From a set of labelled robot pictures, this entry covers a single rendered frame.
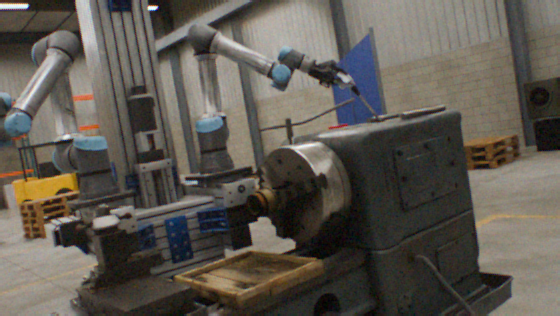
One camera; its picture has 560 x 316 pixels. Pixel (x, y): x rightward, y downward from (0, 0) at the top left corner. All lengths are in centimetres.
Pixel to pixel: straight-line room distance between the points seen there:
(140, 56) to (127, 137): 35
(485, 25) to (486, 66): 91
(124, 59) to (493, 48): 1058
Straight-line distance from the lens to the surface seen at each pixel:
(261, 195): 150
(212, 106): 222
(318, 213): 150
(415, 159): 173
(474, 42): 1243
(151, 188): 208
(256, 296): 132
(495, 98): 1217
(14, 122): 180
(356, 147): 155
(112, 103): 215
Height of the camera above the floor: 130
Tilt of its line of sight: 3 degrees down
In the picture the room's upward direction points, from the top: 10 degrees counter-clockwise
